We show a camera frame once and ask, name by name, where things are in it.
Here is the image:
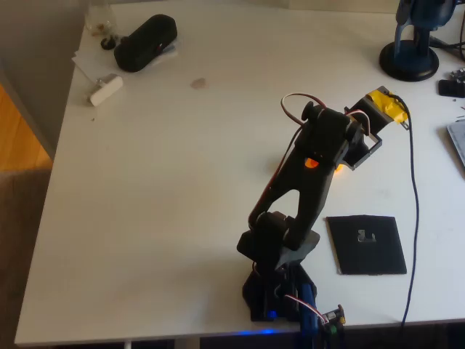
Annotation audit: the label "yellow rubber duck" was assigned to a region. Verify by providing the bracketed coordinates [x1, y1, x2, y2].
[304, 157, 344, 174]

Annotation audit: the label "black square mat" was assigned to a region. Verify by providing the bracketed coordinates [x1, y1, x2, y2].
[325, 214, 408, 276]

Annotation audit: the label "blue microphone on round stand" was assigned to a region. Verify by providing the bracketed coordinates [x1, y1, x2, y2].
[379, 0, 458, 83]

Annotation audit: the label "black flat device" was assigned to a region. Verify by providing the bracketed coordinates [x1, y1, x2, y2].
[437, 79, 465, 98]

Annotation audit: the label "silver laptop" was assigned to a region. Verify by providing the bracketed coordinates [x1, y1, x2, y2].
[445, 119, 465, 169]

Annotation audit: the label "motor controller board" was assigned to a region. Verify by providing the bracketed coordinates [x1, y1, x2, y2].
[321, 304, 347, 334]

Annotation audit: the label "blue table clamp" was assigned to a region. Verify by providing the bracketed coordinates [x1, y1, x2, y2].
[298, 282, 323, 345]

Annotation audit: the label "black zipped case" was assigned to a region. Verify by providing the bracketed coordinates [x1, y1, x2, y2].
[113, 13, 179, 73]

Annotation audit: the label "white charger block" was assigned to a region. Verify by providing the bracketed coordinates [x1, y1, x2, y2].
[89, 73, 124, 108]

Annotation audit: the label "white paper sheets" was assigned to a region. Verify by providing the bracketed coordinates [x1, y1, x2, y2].
[71, 34, 181, 83]

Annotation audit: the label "small glass jar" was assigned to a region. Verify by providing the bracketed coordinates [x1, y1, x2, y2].
[85, 0, 118, 37]

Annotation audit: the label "camera wrapped in yellow tape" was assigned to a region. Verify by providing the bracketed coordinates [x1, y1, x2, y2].
[365, 85, 411, 130]

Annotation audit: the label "black camera cable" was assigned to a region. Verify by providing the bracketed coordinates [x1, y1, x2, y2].
[388, 93, 421, 328]

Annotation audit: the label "white red servo wire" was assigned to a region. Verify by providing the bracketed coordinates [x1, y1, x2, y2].
[283, 293, 328, 325]
[249, 92, 371, 219]

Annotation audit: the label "black microphone cable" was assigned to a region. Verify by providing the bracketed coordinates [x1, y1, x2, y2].
[430, 36, 465, 61]

